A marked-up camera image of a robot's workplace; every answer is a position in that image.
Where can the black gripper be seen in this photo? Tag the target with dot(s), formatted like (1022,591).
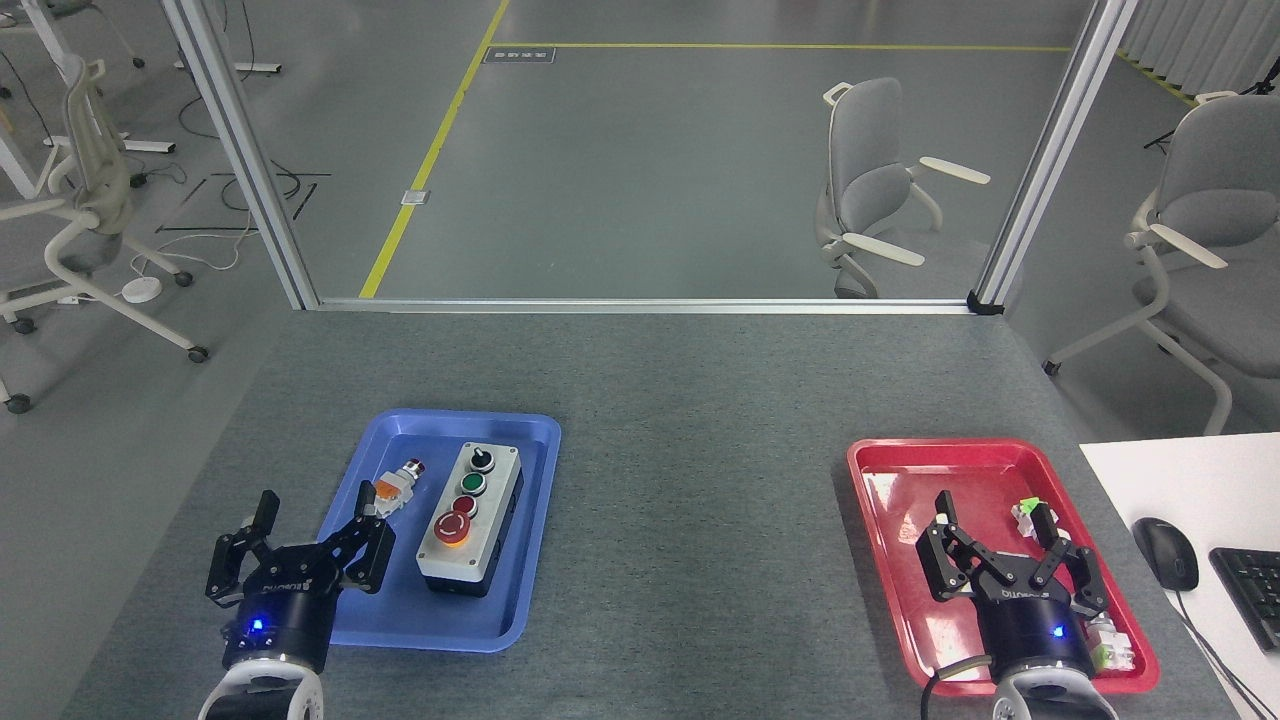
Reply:
(1030,630)
(285,620)

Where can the grey control box with buttons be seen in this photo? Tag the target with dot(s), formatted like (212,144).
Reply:
(470,500)

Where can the red push button orange block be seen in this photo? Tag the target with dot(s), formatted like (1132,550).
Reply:
(400,485)

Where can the silver push button green block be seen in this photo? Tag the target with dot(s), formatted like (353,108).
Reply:
(1115,650)

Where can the red plastic tray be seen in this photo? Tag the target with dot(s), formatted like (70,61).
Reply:
(900,470)

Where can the black computer mouse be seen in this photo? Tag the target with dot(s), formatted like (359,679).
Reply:
(1165,552)

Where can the white desk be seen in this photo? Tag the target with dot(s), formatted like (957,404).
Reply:
(1180,480)

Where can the blue plastic tray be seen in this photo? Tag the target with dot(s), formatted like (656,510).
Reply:
(510,590)

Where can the black keyboard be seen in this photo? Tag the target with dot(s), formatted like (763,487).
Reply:
(1252,590)

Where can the white round floor disc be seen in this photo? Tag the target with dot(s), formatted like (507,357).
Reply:
(141,290)

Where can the silver floor socket plate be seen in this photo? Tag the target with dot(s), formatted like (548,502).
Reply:
(416,197)

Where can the grey office chair cream armrests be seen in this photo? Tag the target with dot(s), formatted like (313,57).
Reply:
(865,150)
(1215,200)

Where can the white mesh office chair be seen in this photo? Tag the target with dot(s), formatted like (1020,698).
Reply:
(95,170)

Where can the dark floor label plate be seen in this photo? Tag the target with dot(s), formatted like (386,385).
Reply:
(519,55)

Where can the white pleated curtain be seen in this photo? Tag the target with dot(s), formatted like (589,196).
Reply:
(1200,40)

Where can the green push button switch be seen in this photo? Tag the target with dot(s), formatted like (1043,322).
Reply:
(1028,515)

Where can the silver aluminium frame post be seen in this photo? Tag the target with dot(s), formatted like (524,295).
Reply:
(240,150)
(1050,150)

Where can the silver aluminium frame rail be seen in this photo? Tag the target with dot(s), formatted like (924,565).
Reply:
(640,305)

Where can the white desk leg frame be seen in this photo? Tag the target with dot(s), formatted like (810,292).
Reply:
(110,145)

